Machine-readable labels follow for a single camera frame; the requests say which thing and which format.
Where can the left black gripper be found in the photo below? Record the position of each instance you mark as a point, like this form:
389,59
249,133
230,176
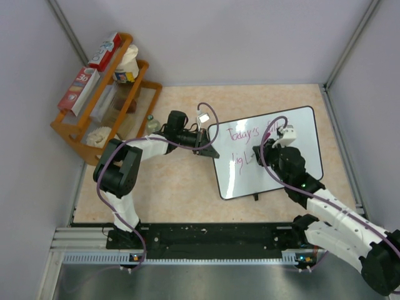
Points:
201,139

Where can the white cup shelf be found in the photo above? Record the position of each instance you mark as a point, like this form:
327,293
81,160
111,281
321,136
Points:
98,137
128,69

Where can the clear plastic bottle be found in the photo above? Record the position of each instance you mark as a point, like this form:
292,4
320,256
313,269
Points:
152,125

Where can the white whiteboard black frame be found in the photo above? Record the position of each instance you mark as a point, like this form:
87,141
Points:
239,169

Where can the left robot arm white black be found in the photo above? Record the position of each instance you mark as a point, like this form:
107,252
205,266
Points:
117,170

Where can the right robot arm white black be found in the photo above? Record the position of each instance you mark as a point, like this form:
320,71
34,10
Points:
370,249

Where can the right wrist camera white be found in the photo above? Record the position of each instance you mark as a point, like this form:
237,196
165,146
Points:
286,136

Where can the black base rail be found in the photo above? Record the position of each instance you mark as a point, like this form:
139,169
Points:
244,240

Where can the white cup upper shelf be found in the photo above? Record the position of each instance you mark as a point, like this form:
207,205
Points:
128,69

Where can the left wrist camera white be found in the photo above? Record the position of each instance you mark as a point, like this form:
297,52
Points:
202,117

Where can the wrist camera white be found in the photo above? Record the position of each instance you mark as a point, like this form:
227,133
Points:
286,136
202,117

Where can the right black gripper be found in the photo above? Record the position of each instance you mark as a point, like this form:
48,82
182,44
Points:
269,149

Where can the white cup lower shelf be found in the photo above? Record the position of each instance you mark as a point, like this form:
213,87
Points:
98,137

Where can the red white toothpaste box lower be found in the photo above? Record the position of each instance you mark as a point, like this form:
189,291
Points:
78,92

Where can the orange wooden shelf rack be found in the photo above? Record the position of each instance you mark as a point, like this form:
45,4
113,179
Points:
107,106

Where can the red white toothpaste box upper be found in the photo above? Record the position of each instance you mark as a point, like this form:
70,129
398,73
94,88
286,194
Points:
105,52

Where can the red white toothpaste box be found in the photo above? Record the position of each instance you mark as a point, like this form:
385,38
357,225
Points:
78,92
105,52

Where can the brown box on shelf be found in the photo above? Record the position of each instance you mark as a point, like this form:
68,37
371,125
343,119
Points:
132,107

